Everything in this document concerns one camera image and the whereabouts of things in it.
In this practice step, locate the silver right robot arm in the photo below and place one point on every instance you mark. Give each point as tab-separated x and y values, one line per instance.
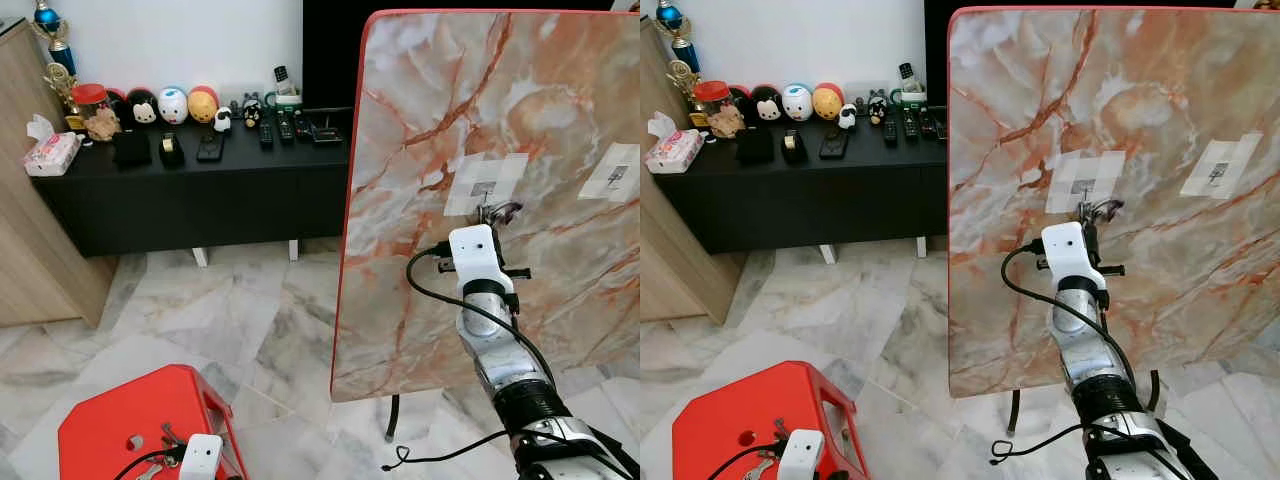
1095	350
505	355

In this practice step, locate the metal hook on clear tape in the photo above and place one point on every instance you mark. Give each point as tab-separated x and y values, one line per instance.
1085	181
612	175
485	183
1220	167

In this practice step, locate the marble pattern folding table top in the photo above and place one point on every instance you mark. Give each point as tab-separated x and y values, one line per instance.
1200	300
540	320

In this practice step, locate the light wooden cabinet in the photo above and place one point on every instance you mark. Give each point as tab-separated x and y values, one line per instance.
40	250
675	245

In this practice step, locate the black remote control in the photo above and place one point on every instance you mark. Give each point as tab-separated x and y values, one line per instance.
927	122
909	125
890	131
285	127
266	134
303	124

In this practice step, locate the pink white tissue pack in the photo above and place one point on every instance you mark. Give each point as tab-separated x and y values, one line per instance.
675	148
52	152

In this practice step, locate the green white cup holder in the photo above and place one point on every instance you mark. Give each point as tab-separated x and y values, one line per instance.
911	93
286	95

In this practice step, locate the small black cat figurine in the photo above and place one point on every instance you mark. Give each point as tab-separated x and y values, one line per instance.
877	108
251	111

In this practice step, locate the clear jar with red lid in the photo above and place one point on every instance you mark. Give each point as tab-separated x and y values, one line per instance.
93	110
717	107

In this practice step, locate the gold and blue trophy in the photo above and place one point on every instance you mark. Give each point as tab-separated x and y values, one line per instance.
682	48
55	50

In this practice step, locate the black low tv console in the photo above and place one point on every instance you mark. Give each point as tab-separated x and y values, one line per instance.
830	200
200	205

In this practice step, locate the red plastic stool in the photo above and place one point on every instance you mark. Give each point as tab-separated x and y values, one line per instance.
110	420
730	410

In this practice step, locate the small black white figurine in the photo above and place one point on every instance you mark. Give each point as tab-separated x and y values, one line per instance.
222	119
847	117

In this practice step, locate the flat black phone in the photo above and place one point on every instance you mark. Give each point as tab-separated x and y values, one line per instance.
210	148
835	145

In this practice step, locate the black wallet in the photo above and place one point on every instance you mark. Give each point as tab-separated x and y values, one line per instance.
756	147
132	150

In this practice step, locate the yellow round plush toy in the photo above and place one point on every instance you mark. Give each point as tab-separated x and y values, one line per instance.
828	102
203	105

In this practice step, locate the black mouse plush toy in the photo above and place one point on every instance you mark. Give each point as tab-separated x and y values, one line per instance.
142	108
767	105

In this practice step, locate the black tape dispenser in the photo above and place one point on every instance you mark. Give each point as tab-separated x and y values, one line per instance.
171	148
795	146

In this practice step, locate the white round plush toy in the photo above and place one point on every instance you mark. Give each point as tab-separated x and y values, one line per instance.
173	106
797	103

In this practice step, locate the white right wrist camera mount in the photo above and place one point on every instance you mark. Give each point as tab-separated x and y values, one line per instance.
1070	256
477	258

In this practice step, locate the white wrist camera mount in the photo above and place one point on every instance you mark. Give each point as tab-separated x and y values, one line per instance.
1070	256
801	455
201	458
477	258

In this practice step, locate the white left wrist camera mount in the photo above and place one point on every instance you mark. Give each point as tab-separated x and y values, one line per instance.
801	455
201	458

